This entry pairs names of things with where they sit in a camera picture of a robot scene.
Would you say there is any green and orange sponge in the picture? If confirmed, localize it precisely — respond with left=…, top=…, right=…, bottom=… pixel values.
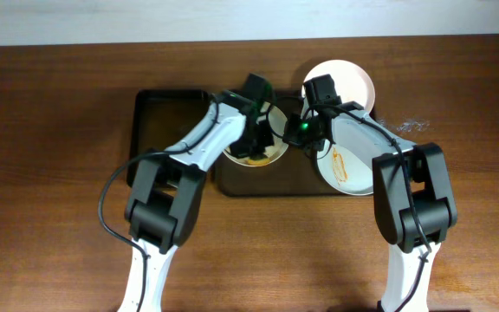
left=246, top=158, right=270, bottom=166

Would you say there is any black small rectangular tray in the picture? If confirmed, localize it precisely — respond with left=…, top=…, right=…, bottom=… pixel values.
left=126, top=88, right=216, bottom=190

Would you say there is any white plate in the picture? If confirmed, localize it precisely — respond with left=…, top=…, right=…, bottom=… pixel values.
left=304, top=60, right=375, bottom=117
left=315, top=113, right=406, bottom=197

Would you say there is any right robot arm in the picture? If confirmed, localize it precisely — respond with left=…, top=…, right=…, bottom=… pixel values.
left=283, top=75, right=457, bottom=311

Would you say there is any white plate tray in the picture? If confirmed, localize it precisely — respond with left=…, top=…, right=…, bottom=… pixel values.
left=223, top=107, right=288, bottom=167

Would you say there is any large brown serving tray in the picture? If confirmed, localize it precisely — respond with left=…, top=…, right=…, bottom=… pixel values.
left=213, top=88, right=380, bottom=198

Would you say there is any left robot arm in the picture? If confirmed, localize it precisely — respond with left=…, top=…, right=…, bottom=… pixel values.
left=120, top=74, right=274, bottom=311

